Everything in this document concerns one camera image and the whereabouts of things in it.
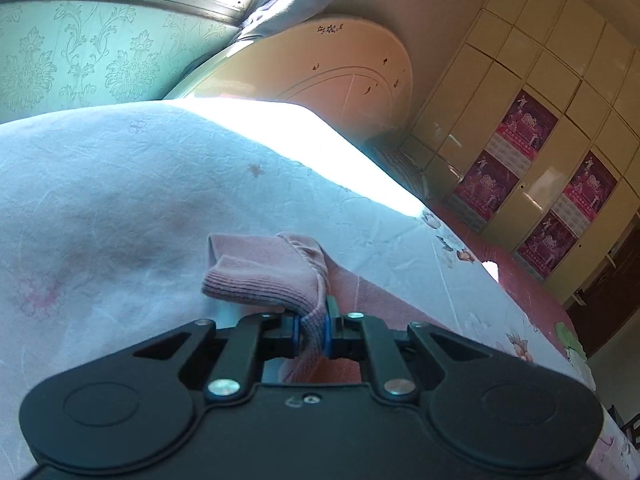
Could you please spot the cream wardrobe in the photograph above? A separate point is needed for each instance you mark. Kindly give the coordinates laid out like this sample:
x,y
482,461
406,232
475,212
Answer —
x,y
560,60

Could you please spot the cream bed headboard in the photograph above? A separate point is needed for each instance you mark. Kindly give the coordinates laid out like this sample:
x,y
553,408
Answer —
x,y
310,70

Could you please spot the pink wall calendar poster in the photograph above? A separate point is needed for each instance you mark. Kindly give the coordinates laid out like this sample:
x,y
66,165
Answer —
x,y
530,120
487,182
592,187
547,245

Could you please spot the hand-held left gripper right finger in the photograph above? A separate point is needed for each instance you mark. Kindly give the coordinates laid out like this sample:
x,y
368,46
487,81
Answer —
x,y
327,332

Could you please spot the white floral blanket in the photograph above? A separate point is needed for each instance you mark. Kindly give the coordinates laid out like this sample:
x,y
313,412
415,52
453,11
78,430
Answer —
x,y
125,210

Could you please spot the dark brown wooden door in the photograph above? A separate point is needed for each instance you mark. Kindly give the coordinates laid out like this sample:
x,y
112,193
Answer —
x,y
607,305

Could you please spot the pink knit garment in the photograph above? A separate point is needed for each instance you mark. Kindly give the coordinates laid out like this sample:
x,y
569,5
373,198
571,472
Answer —
x,y
260,265

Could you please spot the pink checked bed sheet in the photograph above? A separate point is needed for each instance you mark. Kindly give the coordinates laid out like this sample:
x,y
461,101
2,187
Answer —
x,y
525,285

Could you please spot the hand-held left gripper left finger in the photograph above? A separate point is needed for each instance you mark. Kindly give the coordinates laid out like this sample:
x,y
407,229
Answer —
x,y
297,335

